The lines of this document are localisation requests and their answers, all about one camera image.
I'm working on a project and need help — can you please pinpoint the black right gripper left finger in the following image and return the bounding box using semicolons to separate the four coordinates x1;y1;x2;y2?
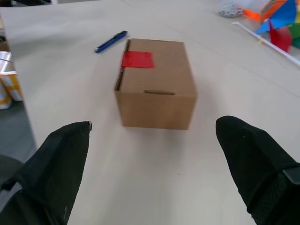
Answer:
0;120;93;225

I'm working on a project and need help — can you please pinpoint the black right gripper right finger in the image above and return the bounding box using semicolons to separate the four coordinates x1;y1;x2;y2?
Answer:
215;115;300;225

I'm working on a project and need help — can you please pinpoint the brown cardboard box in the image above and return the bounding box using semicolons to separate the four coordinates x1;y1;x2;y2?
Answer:
114;38;198;131

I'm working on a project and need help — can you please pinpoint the red block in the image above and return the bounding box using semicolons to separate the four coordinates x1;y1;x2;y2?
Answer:
121;51;156;69

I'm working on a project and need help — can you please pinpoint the yellow and white carton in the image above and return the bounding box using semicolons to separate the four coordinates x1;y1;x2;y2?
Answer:
0;50;24;110

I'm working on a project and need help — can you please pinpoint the colourful pinwheel with white stick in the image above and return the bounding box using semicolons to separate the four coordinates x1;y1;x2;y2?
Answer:
232;0;300;68

